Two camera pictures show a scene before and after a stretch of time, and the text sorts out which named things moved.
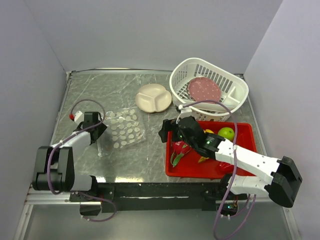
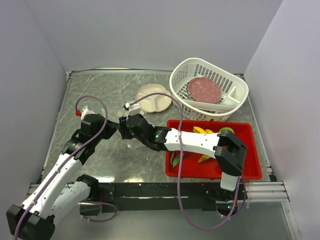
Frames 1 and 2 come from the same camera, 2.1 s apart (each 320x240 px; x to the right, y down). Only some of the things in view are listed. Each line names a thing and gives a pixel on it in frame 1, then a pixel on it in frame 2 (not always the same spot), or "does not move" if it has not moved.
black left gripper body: (101, 128) does not move
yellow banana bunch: (206, 131) does not move
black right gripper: (169, 125) → (123, 129)
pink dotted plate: (202, 88) does not move
